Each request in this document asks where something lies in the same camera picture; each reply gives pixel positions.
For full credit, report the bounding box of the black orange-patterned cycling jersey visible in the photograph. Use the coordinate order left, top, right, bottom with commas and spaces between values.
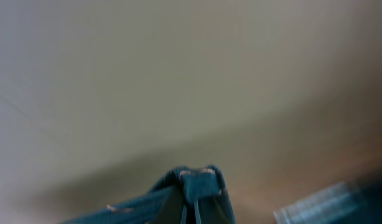
66, 165, 236, 224

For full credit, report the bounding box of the black clothes pile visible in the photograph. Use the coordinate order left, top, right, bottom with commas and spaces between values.
273, 169, 382, 224

